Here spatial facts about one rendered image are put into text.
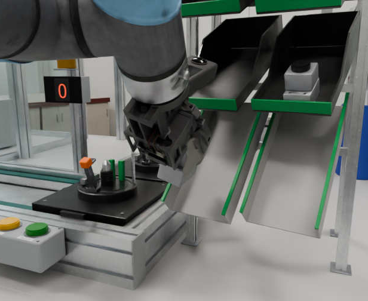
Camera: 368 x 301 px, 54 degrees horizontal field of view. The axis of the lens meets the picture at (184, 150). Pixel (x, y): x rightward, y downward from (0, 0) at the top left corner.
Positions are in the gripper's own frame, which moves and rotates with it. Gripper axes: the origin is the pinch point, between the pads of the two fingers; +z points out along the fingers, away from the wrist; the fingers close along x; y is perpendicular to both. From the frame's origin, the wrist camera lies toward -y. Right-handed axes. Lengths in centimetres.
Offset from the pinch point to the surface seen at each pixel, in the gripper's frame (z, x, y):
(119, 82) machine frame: 99, -89, -67
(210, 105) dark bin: -0.6, 0.1, -9.8
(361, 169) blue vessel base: 72, 37, -53
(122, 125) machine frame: 115, -81, -51
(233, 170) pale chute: 11.6, 6.7, -5.4
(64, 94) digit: 21, -45, -11
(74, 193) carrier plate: 24.3, -26.8, 10.7
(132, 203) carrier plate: 20.9, -11.4, 7.3
